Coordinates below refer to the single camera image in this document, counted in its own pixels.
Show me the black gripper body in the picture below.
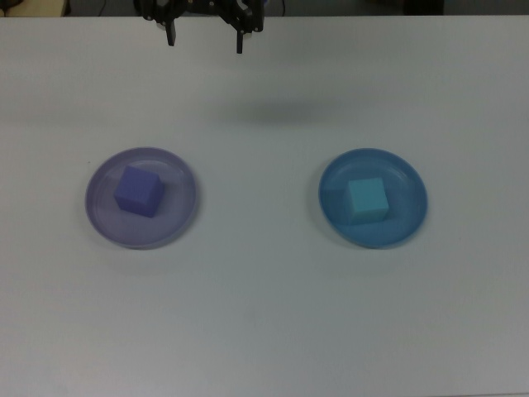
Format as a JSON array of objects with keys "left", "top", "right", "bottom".
[{"left": 177, "top": 0, "right": 227, "bottom": 16}]

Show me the purple cube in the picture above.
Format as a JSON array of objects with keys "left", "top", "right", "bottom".
[{"left": 113, "top": 165, "right": 163, "bottom": 219}]

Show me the teal cube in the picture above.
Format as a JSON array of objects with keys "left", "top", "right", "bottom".
[{"left": 344, "top": 176, "right": 389, "bottom": 226}]

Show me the purple plate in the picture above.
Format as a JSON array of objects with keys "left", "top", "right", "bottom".
[{"left": 84, "top": 147, "right": 201, "bottom": 251}]

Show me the blue plate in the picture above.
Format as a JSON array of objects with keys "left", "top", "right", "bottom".
[{"left": 317, "top": 147, "right": 430, "bottom": 250}]

